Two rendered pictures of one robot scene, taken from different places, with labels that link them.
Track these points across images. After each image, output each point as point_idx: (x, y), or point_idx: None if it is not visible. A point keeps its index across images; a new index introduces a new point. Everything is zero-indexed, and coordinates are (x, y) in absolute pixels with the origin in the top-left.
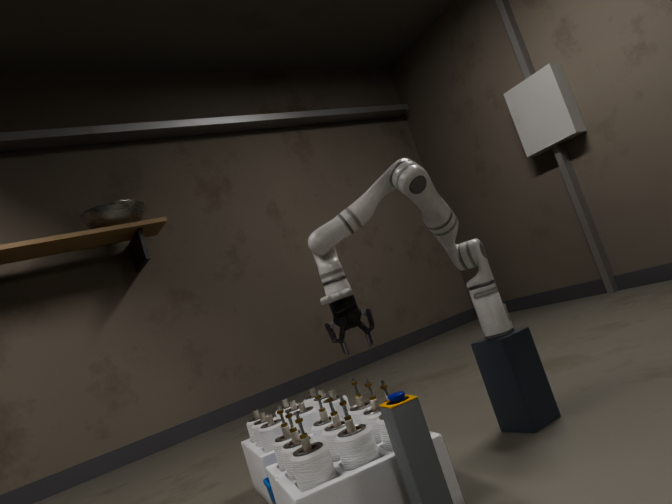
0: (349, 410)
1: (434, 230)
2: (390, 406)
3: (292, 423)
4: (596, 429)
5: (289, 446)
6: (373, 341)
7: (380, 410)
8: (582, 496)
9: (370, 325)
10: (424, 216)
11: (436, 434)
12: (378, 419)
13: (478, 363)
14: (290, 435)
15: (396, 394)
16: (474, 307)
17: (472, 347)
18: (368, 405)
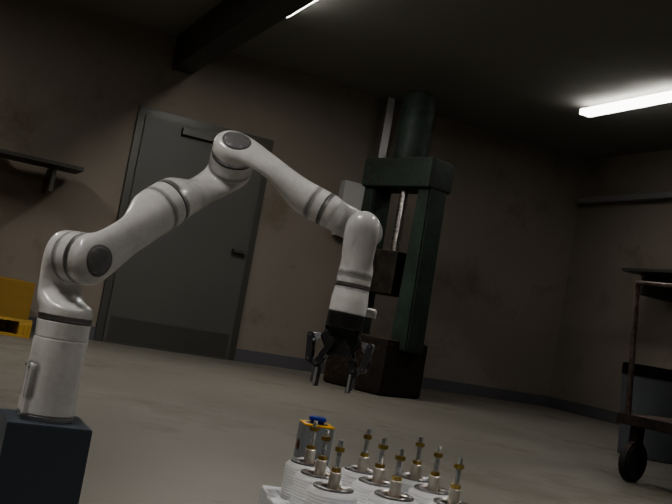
0: (353, 493)
1: (179, 224)
2: (327, 423)
3: (434, 464)
4: None
5: (440, 487)
6: (310, 378)
7: (333, 433)
8: None
9: (312, 355)
10: (204, 207)
11: (266, 486)
12: (327, 467)
13: (84, 469)
14: (439, 479)
15: (318, 416)
16: (82, 359)
17: (90, 437)
18: (324, 481)
